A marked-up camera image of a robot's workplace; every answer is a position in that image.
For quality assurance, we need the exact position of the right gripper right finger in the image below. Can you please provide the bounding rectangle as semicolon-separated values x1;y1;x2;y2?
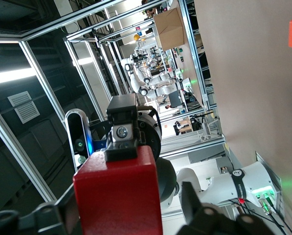
177;181;280;235

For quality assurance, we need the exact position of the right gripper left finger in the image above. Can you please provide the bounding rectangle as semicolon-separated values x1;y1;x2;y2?
0;189;83;235

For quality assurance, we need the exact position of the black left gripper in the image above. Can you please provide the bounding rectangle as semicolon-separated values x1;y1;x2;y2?
105;94;162;162

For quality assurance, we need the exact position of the red wooden block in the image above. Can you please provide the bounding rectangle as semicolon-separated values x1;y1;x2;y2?
73;145;164;235

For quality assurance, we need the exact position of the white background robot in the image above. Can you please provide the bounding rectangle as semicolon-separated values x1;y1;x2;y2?
121;56;185;98

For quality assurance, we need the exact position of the black monitor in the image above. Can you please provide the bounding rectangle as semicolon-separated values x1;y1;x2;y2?
168;91;182;108

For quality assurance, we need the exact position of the white air vent grille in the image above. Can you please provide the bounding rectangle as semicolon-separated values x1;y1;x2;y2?
7;91;41;124

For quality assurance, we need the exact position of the brown table cover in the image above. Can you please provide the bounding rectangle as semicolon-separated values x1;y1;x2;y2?
194;0;292;235

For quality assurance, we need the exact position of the cardboard box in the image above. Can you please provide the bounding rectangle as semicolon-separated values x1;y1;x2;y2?
153;7;186;51

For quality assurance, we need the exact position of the ceiling light strip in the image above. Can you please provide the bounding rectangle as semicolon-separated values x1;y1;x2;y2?
0;67;36;86

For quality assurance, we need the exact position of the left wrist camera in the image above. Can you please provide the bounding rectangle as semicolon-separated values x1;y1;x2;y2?
64;109;91;172

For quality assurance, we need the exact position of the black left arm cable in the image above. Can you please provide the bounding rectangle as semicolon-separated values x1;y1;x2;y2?
138;105;161;129

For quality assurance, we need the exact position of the long black base cable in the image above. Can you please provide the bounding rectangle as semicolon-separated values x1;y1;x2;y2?
228;198;292;235

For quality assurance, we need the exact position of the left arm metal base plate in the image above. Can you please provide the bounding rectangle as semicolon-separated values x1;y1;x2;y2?
255;150;285;217

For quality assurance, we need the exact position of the aluminium cell frame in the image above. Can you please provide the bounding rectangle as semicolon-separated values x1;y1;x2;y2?
0;0;226;204

